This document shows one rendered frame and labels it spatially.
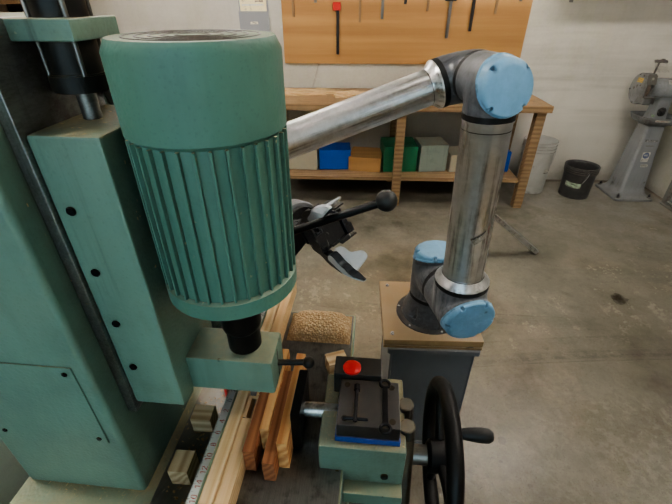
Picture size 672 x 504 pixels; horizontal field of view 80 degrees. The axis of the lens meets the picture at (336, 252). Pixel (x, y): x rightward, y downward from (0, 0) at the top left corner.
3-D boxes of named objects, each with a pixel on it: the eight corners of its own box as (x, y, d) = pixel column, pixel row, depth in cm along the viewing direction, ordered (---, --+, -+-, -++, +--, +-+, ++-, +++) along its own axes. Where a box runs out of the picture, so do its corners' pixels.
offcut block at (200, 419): (218, 417, 83) (215, 404, 81) (213, 432, 80) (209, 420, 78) (199, 416, 83) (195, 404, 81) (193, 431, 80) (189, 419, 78)
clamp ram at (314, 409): (337, 452, 66) (337, 418, 61) (292, 448, 66) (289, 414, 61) (342, 405, 73) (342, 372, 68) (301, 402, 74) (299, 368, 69)
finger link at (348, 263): (384, 264, 72) (350, 232, 75) (360, 284, 70) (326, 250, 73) (382, 272, 74) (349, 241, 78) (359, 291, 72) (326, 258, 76)
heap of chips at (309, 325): (349, 344, 87) (350, 332, 85) (286, 340, 88) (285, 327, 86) (352, 316, 94) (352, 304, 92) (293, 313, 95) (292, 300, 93)
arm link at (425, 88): (473, 37, 99) (219, 135, 100) (500, 41, 88) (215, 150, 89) (478, 84, 105) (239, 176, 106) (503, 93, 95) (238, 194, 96)
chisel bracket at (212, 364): (276, 400, 65) (271, 364, 60) (192, 393, 66) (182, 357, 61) (285, 365, 71) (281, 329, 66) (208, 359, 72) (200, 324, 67)
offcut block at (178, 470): (191, 485, 71) (186, 473, 69) (172, 483, 72) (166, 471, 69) (199, 462, 75) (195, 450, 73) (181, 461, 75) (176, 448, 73)
